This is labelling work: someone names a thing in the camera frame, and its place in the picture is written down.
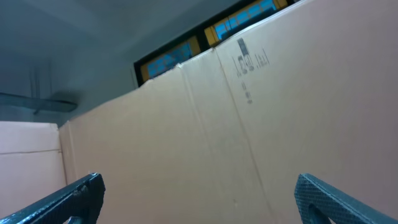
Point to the brown cardboard side panel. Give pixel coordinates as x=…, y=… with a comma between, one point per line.
x=31, y=164

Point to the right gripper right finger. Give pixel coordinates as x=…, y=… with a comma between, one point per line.
x=319, y=202

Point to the grey ceiling pipe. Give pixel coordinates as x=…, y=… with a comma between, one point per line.
x=37, y=104

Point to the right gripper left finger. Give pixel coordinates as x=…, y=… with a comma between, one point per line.
x=78, y=202

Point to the yellow-framed window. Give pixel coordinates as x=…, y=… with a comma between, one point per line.
x=210, y=27

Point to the brown cardboard back panel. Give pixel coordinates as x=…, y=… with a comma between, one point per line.
x=223, y=137

